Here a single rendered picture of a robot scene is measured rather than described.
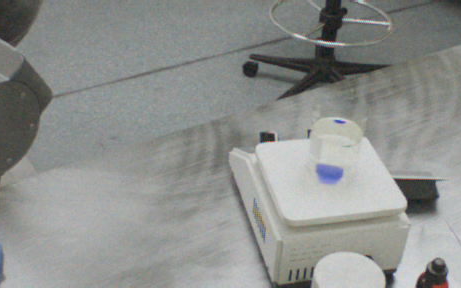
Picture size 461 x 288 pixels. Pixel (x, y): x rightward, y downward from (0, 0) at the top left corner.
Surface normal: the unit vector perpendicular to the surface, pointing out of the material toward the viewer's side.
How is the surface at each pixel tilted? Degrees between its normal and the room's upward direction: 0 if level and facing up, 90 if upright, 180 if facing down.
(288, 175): 0
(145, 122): 0
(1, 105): 90
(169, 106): 0
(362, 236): 90
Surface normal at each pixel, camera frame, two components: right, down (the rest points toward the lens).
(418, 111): 0.10, -0.82
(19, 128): 0.84, 0.38
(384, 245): 0.28, 0.57
